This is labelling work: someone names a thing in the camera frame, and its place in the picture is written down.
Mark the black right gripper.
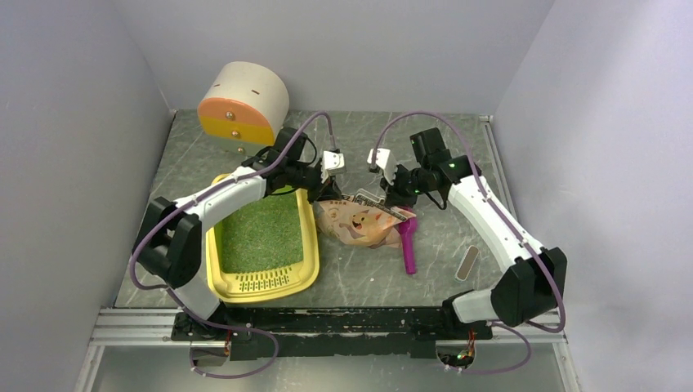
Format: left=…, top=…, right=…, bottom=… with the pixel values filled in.
left=379, top=163, right=428, bottom=209

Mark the orange cat litter bag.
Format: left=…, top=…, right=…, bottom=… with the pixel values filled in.
left=312, top=194, right=416, bottom=249

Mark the magenta plastic scoop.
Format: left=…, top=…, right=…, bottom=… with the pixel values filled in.
left=396, top=217, right=418, bottom=275

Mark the round cream drawer cabinet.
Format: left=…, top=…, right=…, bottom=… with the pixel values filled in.
left=197, top=61, right=289, bottom=156

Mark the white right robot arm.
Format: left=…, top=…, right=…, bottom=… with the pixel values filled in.
left=367, top=127, right=567, bottom=338

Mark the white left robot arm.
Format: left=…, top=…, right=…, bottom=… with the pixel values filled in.
left=127, top=128, right=344, bottom=340

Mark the yellow litter box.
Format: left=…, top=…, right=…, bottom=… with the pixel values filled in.
left=203, top=186, right=320, bottom=304

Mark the grey oval nail file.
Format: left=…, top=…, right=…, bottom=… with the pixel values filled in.
left=454, top=246, right=480, bottom=282

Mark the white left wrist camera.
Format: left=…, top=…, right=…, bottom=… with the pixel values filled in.
left=320, top=150, right=347, bottom=183

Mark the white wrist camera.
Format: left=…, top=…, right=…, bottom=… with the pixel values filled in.
left=367, top=148, right=397, bottom=185
left=320, top=150, right=347, bottom=183

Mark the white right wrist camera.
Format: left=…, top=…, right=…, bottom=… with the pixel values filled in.
left=367, top=148, right=397, bottom=185

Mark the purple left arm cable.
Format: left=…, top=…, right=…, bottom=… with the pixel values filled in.
left=128, top=112, right=338, bottom=379

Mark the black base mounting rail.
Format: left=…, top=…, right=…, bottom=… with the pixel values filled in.
left=170, top=306, right=493, bottom=361

